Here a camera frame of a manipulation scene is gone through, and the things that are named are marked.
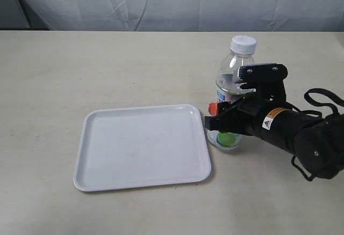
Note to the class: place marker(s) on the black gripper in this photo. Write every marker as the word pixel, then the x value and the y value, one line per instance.
pixel 245 116

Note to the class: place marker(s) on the clear plastic drink bottle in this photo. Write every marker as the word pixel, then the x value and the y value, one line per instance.
pixel 242 48

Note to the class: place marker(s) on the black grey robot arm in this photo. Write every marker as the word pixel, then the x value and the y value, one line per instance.
pixel 315 143

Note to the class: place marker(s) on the white rectangular plastic tray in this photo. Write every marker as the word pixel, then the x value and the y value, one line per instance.
pixel 141 147

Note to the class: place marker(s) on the white backdrop curtain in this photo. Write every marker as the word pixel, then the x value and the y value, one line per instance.
pixel 173 15

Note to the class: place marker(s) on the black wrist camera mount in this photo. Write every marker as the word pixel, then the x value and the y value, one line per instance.
pixel 266 78

